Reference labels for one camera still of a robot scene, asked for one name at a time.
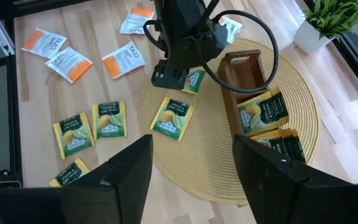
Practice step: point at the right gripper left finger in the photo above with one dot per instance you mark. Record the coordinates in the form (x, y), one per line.
(104, 199)

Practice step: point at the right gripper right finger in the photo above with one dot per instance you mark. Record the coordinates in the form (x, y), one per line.
(284, 196)

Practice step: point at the green lemon lime tea packet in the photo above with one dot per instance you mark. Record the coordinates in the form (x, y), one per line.
(263, 112)
(194, 81)
(70, 172)
(73, 135)
(172, 118)
(109, 119)

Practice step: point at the yellow green tea packet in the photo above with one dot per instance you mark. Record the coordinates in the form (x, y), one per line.
(286, 144)

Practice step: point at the white orange Tazo tea packet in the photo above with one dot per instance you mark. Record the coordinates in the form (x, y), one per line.
(68, 64)
(43, 43)
(123, 59)
(233, 29)
(135, 21)

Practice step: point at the brown wooden tea organizer box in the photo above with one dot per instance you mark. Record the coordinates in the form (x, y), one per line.
(244, 71)

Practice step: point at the round woven straw placemat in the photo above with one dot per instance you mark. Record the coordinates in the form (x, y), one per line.
(204, 161)

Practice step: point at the small green potted plant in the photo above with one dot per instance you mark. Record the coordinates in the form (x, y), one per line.
(328, 15)

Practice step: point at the black aluminium table frame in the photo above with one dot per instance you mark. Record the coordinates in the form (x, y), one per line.
(15, 124)

